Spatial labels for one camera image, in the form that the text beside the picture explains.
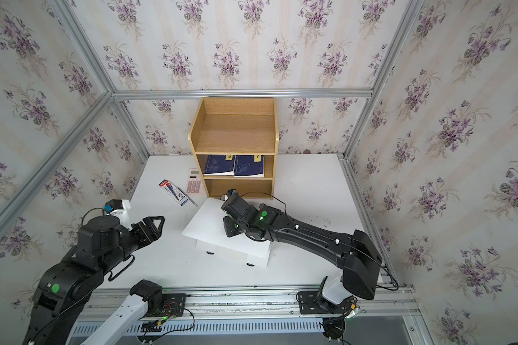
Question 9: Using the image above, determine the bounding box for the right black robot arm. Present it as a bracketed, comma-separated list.
[221, 189, 382, 304]

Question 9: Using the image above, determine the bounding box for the pink calculator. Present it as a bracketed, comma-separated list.
[186, 168, 206, 196]

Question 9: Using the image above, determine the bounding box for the navy notebook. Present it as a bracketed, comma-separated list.
[204, 155, 235, 176]
[233, 155, 265, 178]

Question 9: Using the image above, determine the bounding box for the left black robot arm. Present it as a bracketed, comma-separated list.
[23, 216, 165, 344]

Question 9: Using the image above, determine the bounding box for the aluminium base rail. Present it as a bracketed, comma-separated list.
[68, 284, 420, 337]

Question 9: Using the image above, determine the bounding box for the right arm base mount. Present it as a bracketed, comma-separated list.
[296, 275, 363, 344]

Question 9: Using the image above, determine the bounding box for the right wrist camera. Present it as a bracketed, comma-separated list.
[221, 189, 240, 203]

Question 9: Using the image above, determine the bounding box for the right navy notebook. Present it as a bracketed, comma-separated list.
[233, 155, 265, 178]

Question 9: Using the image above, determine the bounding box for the left navy notebook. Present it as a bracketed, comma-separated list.
[204, 155, 235, 176]

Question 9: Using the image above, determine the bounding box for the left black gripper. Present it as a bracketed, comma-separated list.
[93, 215, 165, 279]

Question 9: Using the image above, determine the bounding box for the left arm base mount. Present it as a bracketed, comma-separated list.
[129, 280, 187, 333]

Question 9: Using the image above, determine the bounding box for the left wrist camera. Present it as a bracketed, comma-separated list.
[103, 199, 131, 228]

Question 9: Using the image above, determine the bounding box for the white laptop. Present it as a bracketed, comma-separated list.
[182, 198, 271, 267]

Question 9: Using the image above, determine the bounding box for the blue white pencil box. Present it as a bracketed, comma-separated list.
[158, 180, 189, 206]

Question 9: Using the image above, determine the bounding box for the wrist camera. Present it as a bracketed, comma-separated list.
[103, 199, 131, 228]
[221, 189, 240, 203]

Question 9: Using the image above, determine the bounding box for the wooden shelf unit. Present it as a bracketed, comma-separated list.
[188, 97, 279, 199]

